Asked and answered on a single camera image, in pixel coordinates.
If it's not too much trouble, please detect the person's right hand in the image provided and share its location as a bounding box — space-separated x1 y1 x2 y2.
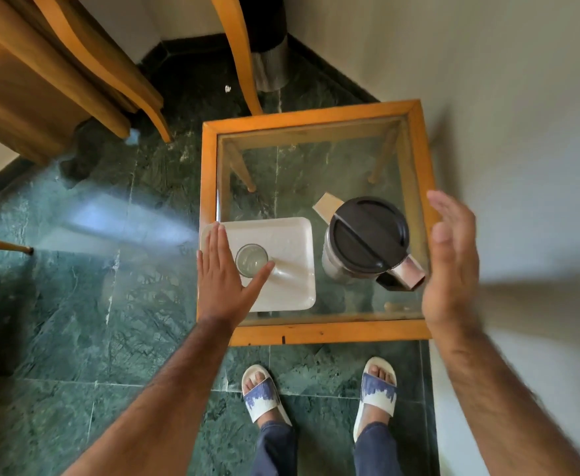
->
422 190 480 326

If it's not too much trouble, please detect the person's left hand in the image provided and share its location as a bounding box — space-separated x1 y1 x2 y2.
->
197 222 276 324

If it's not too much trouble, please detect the person's left forearm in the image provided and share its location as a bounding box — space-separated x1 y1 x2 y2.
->
64 316 243 476

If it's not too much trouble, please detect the person's right forearm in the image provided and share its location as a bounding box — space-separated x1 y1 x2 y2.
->
429 316 580 476

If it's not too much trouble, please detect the clear drinking glass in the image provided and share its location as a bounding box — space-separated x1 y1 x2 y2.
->
235 244 271 278

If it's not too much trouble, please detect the white square tray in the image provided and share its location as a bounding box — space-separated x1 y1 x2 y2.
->
200 217 317 313

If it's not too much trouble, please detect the steel jug with black lid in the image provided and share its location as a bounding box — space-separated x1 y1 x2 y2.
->
322 196 427 292

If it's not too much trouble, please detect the beige paper tag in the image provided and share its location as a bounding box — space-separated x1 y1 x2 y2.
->
312 192 343 226

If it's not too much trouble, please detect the white blue left slipper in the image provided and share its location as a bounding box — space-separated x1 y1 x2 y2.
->
241 364 293 427

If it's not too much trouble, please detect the white blue slipper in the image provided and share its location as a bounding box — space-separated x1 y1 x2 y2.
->
353 357 399 442
241 364 293 427

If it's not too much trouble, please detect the white blue right slipper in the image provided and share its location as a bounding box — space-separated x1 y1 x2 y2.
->
353 357 399 442

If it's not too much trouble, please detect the person's left leg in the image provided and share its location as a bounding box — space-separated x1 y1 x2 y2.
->
250 369 298 476

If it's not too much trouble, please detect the person's leg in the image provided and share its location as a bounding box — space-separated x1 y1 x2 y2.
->
250 369 298 476
353 361 403 476

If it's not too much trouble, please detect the wooden glass-top side table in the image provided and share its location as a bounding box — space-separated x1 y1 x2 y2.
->
197 99 437 346

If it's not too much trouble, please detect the person's right leg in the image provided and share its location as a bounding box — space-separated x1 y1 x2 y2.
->
353 361 403 476

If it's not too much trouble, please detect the black and steel cylinder bin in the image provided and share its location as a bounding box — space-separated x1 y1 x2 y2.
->
238 0 290 93

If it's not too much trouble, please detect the curved wooden chair leg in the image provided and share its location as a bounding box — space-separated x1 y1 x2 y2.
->
29 0 173 143
209 0 264 116

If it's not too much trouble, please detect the thin wooden furniture leg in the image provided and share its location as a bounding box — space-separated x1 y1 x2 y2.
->
0 234 34 256

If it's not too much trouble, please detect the wooden desk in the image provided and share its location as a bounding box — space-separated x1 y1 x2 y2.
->
0 0 132 166

